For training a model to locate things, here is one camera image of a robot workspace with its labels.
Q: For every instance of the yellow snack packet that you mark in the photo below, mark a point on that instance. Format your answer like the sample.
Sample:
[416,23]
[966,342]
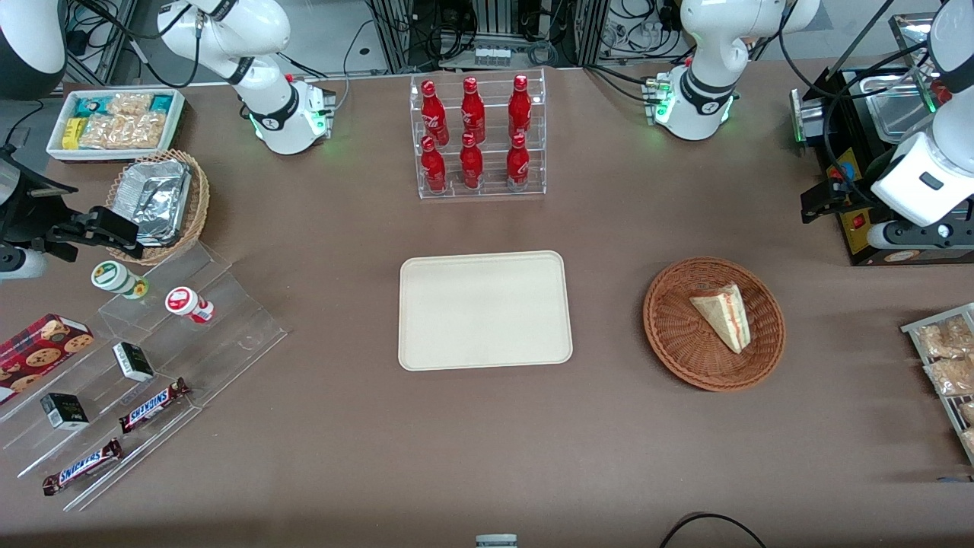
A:
[72,133]

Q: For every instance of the red cookie box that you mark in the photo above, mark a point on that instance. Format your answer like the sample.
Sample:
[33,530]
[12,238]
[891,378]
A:
[38,352]

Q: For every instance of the teal snack packet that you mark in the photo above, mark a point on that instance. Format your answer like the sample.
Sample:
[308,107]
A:
[161,103]
[90,105]

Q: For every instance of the small black box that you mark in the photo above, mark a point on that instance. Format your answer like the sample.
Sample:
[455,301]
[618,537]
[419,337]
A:
[64,411]
[133,361]

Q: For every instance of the green-label yogurt cup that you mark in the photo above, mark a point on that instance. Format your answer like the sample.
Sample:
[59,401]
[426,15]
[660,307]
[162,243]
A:
[114,277]

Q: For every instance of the snickers bar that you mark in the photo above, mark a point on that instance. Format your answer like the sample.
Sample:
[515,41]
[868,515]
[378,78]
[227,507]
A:
[152,406]
[82,466]

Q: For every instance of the black food warmer appliance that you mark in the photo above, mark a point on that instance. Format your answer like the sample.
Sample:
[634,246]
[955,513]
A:
[860,243]

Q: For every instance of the stacked foil trays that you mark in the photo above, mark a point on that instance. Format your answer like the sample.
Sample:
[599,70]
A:
[156,199]

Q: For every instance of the triangle sandwich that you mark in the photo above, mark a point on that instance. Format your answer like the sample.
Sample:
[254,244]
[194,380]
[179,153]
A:
[723,316]

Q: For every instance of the small clear cracker packet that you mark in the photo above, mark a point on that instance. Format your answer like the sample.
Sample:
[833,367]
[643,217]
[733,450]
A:
[129,103]

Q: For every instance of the red-label yogurt cup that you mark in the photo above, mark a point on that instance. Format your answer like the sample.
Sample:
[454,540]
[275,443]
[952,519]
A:
[185,301]

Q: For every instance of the red cola bottle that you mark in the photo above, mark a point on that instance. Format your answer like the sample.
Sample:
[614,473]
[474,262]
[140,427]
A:
[517,164]
[471,164]
[472,110]
[434,167]
[433,110]
[520,106]

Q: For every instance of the clear acrylic stepped display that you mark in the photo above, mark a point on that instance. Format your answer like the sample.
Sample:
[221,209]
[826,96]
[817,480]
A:
[228,335]

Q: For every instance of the clear fried snack packet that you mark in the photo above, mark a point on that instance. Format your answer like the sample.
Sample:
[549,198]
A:
[968,412]
[969,440]
[942,339]
[951,375]

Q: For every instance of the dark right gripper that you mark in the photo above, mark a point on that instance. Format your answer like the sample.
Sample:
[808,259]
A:
[29,215]

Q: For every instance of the small grey device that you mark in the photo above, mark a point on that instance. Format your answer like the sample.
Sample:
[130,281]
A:
[496,541]

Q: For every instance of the large clear cracker packet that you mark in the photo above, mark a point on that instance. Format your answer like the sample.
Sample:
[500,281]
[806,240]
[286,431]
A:
[125,132]

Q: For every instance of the clear acrylic bottle rack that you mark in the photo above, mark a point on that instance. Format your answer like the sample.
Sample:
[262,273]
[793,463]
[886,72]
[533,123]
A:
[494,189]

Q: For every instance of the white snack bin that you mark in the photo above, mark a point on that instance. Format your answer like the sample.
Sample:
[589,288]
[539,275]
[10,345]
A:
[176,125]

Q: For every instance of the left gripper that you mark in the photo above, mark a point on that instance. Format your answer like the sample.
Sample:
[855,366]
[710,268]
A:
[853,187]

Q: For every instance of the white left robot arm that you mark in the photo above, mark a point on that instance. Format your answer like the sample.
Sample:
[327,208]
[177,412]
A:
[704,91]

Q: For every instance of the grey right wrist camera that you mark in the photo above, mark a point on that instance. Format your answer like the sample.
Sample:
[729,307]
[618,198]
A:
[19,265]

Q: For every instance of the brown wicker basket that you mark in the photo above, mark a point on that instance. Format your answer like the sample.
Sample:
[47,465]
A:
[677,342]

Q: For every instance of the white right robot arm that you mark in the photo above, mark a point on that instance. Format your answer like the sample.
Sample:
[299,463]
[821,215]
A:
[275,106]

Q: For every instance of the grey power strip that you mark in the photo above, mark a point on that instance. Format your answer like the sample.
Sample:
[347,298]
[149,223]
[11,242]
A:
[493,55]

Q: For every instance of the light wicker basket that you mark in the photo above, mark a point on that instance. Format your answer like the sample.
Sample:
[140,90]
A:
[199,198]

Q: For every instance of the tray of packaged snacks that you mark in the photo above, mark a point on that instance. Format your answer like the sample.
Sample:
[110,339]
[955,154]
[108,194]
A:
[913,329]

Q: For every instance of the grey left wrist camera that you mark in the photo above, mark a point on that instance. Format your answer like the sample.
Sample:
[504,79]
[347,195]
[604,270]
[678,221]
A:
[913,234]

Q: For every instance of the beige plastic tray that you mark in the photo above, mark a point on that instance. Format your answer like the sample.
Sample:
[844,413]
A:
[484,310]

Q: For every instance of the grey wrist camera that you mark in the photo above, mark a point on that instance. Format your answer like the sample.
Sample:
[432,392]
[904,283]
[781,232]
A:
[19,265]
[913,234]

